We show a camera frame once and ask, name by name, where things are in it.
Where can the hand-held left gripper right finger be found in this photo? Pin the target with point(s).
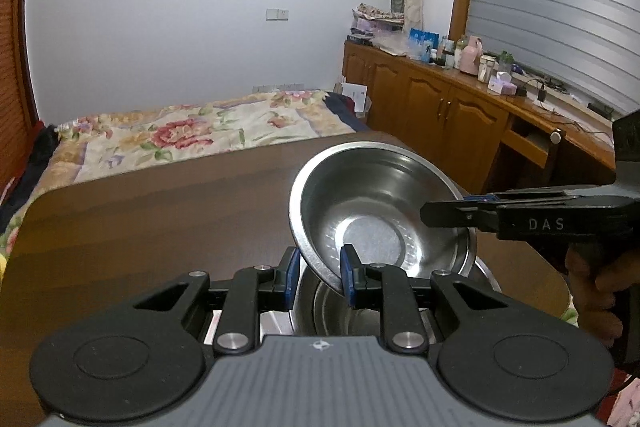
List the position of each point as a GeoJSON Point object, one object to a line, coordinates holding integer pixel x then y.
{"type": "Point", "coordinates": [348, 279]}

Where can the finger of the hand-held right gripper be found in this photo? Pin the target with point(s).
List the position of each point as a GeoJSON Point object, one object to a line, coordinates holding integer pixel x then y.
{"type": "Point", "coordinates": [480, 197]}
{"type": "Point", "coordinates": [450, 214]}

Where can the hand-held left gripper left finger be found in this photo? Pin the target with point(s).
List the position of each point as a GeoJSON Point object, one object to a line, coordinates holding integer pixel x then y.
{"type": "Point", "coordinates": [289, 278]}

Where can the stainless steel bowl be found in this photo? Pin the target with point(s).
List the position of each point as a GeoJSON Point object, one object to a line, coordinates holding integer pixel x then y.
{"type": "Point", "coordinates": [330, 314]}
{"type": "Point", "coordinates": [370, 207]}

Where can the person's right hand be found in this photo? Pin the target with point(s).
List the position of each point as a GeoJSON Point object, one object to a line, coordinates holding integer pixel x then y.
{"type": "Point", "coordinates": [595, 294]}

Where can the wooden cabinet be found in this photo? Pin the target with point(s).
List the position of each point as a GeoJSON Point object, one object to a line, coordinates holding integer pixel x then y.
{"type": "Point", "coordinates": [425, 97]}

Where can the tissue box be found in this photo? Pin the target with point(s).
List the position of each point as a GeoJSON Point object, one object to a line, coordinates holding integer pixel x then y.
{"type": "Point", "coordinates": [501, 83]}

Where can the black charger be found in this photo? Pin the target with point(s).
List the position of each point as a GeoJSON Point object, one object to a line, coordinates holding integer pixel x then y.
{"type": "Point", "coordinates": [542, 91]}

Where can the clear jar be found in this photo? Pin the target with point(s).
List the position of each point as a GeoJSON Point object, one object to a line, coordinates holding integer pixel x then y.
{"type": "Point", "coordinates": [486, 68]}

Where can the pink thermos jug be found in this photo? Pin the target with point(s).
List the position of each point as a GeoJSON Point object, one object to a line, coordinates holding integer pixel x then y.
{"type": "Point", "coordinates": [470, 56]}

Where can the green bottle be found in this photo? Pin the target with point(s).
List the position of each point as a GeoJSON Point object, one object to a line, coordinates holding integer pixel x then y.
{"type": "Point", "coordinates": [460, 49]}

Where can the white papers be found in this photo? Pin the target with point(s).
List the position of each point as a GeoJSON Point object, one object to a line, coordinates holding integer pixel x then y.
{"type": "Point", "coordinates": [355, 97]}

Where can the blue box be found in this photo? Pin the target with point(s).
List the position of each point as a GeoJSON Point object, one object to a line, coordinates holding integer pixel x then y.
{"type": "Point", "coordinates": [424, 43]}

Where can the floral blanket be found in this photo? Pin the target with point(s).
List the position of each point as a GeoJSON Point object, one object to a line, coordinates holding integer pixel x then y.
{"type": "Point", "coordinates": [175, 132]}

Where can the pink cloth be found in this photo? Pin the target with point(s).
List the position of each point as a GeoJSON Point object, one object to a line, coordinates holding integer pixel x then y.
{"type": "Point", "coordinates": [627, 407]}

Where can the grey window blind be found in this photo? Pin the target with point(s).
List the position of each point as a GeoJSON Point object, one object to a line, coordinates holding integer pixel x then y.
{"type": "Point", "coordinates": [560, 7]}

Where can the dark cloth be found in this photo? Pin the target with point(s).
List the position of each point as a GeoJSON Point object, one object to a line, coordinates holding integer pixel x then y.
{"type": "Point", "coordinates": [40, 152]}

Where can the wooden louvered wardrobe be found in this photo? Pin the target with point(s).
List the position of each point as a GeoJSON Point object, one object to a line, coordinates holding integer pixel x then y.
{"type": "Point", "coordinates": [12, 57]}

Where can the white wall outlet strip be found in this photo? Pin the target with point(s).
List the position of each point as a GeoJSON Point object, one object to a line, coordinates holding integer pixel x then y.
{"type": "Point", "coordinates": [279, 87]}

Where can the white wall switch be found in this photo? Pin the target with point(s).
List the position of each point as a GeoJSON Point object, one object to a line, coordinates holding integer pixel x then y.
{"type": "Point", "coordinates": [277, 14]}

